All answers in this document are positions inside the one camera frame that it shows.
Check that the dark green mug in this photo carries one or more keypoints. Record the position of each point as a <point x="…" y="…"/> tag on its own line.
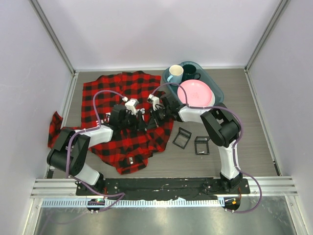
<point x="190" y="72"/>

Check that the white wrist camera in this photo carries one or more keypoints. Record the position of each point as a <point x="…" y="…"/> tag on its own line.
<point x="154" y="101"/>
<point x="131" y="104"/>

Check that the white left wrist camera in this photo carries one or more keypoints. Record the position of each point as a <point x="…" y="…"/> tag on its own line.
<point x="131" y="104"/>

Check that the red black plaid shirt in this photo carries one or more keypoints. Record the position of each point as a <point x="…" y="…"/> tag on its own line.
<point x="130" y="150"/>

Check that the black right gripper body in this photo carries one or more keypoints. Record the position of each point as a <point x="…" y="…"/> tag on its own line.
<point x="163" y="114"/>

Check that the white plate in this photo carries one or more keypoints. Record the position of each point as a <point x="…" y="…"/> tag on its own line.
<point x="212" y="103"/>

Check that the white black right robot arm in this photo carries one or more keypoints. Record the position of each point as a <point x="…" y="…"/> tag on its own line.
<point x="221" y="125"/>

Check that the black open box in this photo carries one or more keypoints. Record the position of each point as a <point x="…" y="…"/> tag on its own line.
<point x="201" y="144"/>
<point x="182" y="138"/>

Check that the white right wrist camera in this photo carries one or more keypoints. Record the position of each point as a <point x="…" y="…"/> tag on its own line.
<point x="154" y="101"/>

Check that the black open box left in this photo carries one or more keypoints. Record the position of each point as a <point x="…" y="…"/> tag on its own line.
<point x="182" y="138"/>

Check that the white slotted cable duct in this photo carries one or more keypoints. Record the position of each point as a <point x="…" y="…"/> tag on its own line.
<point x="97" y="203"/>

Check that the light blue mug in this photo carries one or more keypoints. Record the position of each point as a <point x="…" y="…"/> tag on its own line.
<point x="175" y="74"/>

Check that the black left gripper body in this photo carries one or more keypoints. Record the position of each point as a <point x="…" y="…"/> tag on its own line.
<point x="129" y="121"/>

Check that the pink plate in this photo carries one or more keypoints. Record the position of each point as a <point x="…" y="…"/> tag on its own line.
<point x="198" y="93"/>

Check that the black open box right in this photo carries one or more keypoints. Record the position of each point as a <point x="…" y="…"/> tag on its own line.
<point x="201" y="144"/>

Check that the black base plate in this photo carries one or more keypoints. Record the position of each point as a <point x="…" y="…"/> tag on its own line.
<point x="164" y="189"/>

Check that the teal plastic tray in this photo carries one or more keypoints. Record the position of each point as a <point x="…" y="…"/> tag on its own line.
<point x="219" y="96"/>

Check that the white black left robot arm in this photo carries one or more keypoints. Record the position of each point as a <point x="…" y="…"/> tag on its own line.
<point x="70" y="149"/>

